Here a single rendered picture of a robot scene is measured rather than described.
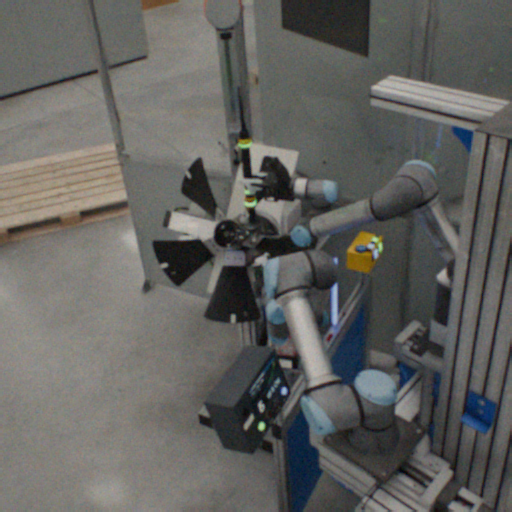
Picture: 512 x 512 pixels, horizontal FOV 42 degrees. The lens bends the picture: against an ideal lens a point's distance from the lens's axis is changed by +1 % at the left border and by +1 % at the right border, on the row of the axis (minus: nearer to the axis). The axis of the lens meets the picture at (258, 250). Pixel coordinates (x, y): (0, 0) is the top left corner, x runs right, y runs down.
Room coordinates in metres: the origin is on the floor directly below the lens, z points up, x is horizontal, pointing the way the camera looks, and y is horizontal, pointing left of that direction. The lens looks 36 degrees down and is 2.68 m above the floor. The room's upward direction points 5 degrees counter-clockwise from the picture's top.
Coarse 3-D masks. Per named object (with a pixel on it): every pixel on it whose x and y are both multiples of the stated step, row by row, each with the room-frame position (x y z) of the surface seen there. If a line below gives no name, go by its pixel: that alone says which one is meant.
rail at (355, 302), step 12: (360, 288) 2.19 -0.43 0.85; (348, 300) 2.11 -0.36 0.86; (360, 300) 2.13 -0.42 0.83; (348, 312) 2.03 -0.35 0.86; (336, 324) 1.97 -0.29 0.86; (348, 324) 2.01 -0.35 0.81; (336, 336) 1.90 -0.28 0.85; (336, 348) 1.90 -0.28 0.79; (300, 384) 1.67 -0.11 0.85; (300, 396) 1.62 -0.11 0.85; (288, 408) 1.56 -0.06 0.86; (300, 408) 1.61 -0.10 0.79; (288, 420) 1.53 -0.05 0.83; (276, 432) 1.49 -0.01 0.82
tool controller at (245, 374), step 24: (240, 360) 1.44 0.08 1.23; (264, 360) 1.41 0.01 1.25; (216, 384) 1.35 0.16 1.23; (240, 384) 1.33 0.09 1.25; (264, 384) 1.36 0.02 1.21; (288, 384) 1.44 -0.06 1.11; (216, 408) 1.27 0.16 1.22; (240, 408) 1.25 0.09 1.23; (240, 432) 1.23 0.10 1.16; (264, 432) 1.28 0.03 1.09
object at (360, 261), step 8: (360, 232) 2.30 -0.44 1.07; (360, 240) 2.24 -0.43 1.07; (368, 240) 2.23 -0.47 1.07; (352, 248) 2.19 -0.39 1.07; (368, 248) 2.18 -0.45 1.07; (376, 248) 2.19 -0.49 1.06; (352, 256) 2.16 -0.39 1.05; (360, 256) 2.14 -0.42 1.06; (368, 256) 2.13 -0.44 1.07; (352, 264) 2.16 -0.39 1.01; (360, 264) 2.14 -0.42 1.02; (368, 264) 2.12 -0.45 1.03; (368, 272) 2.12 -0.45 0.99
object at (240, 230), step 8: (216, 224) 2.19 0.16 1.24; (224, 224) 2.19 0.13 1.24; (232, 224) 2.17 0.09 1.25; (240, 224) 2.19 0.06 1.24; (216, 232) 2.18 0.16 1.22; (232, 232) 2.15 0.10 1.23; (240, 232) 2.14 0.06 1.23; (248, 232) 2.22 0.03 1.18; (216, 240) 2.15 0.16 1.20; (224, 240) 2.14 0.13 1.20; (232, 240) 2.13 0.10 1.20; (240, 240) 2.13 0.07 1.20; (224, 248) 2.12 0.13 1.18; (232, 248) 2.13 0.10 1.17; (240, 248) 2.18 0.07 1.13; (248, 248) 2.18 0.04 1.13
